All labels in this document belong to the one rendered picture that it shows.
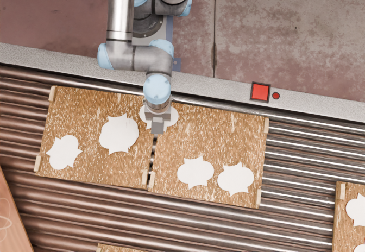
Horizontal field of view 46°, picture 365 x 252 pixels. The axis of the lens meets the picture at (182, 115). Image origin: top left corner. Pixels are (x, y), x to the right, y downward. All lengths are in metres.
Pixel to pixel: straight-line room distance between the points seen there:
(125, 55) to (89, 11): 1.66
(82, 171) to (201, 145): 0.45
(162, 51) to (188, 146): 0.48
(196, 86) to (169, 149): 0.28
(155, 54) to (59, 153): 0.59
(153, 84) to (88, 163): 0.54
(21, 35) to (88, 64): 1.23
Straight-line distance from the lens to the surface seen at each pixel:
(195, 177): 1.59
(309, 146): 1.72
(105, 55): 1.27
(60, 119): 1.68
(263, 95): 1.71
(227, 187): 1.59
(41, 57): 1.81
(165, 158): 1.60
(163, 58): 1.25
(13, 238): 1.56
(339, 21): 3.06
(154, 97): 1.19
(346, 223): 1.71
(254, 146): 1.64
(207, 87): 1.70
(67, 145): 1.64
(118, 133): 1.60
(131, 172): 1.60
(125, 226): 1.61
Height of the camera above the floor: 2.52
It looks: 75 degrees down
